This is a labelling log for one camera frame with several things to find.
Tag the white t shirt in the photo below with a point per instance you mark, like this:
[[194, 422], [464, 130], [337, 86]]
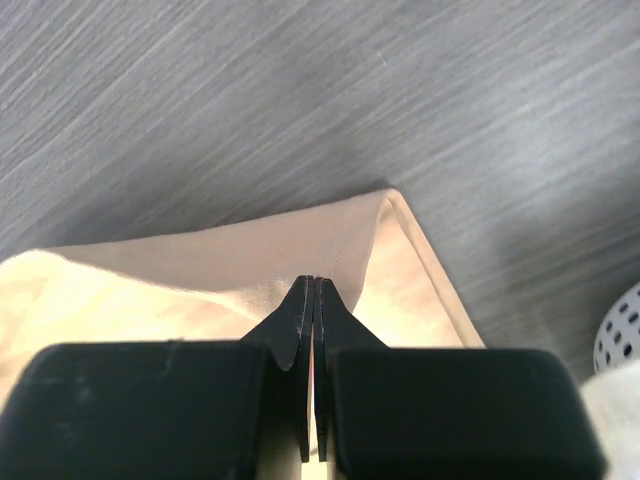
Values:
[[612, 402]]

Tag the beige t shirt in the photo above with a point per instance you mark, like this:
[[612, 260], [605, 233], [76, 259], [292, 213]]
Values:
[[216, 284]]

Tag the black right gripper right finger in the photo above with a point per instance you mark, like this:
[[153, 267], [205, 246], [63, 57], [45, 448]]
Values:
[[353, 375]]

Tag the white laundry basket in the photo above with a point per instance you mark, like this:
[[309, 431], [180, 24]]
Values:
[[617, 338]]

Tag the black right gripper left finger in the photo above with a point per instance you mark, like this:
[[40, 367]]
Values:
[[287, 333]]

